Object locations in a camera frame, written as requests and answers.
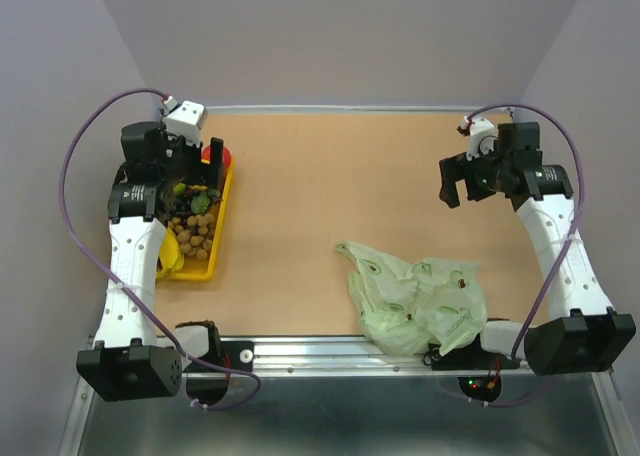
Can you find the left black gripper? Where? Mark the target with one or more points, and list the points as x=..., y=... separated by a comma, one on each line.
x=203, y=173

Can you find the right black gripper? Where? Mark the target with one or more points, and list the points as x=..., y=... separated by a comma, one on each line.
x=455, y=168

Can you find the brown fake longan bunch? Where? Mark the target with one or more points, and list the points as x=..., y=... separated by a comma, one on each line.
x=194, y=234

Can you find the yellow fake banana bunch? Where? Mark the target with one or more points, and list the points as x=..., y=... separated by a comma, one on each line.
x=170, y=258

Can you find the green avocado print plastic bag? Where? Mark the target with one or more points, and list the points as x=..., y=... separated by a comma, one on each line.
x=405, y=307

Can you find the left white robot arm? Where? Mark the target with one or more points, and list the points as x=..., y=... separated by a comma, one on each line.
x=134, y=356

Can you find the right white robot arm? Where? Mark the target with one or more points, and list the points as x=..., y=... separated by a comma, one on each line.
x=583, y=333

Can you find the red fake apple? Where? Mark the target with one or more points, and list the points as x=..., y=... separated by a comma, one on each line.
x=226, y=156

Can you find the dark fake grape bunch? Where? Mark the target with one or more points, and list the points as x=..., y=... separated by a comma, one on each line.
x=194, y=200

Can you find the yellow plastic tray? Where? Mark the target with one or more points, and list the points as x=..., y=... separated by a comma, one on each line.
x=201, y=271

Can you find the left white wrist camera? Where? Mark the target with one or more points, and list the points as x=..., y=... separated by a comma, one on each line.
x=185, y=119

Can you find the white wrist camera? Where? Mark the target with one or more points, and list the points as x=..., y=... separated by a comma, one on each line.
x=185, y=119
x=482, y=134

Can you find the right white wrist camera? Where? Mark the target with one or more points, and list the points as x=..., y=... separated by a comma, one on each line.
x=482, y=134

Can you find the aluminium mounting rail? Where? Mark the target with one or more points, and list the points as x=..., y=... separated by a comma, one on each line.
x=335, y=356

